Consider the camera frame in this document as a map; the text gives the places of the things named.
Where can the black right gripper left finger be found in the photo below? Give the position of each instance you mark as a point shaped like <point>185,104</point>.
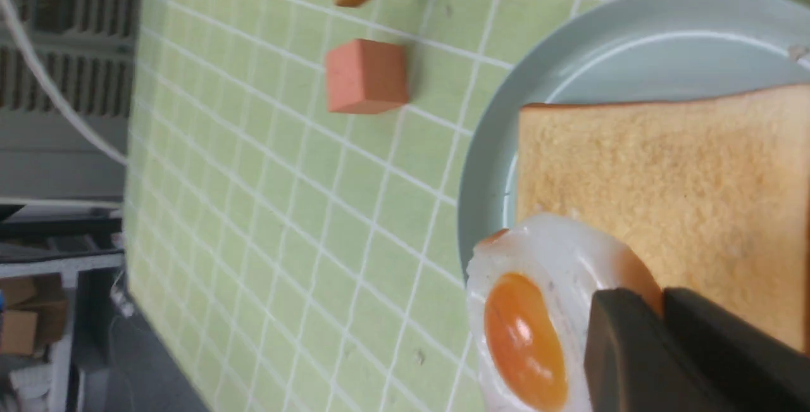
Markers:
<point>632,363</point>

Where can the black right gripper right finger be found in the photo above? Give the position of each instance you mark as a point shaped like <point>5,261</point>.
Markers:
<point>753,371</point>

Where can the fried egg toy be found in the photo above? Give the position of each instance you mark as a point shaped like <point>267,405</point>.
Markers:
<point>529,294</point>

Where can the toast slice top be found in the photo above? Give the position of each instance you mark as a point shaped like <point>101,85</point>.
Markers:
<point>710,194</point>

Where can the sandwich plate light blue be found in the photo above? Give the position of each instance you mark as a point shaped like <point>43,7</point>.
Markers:
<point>619,52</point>

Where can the green checkered tablecloth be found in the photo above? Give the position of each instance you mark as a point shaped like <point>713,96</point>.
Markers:
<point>295,259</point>

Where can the salmon cube block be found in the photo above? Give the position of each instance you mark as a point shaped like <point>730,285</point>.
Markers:
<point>365,77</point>

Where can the cardboard box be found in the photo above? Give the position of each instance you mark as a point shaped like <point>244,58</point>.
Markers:
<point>34,313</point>

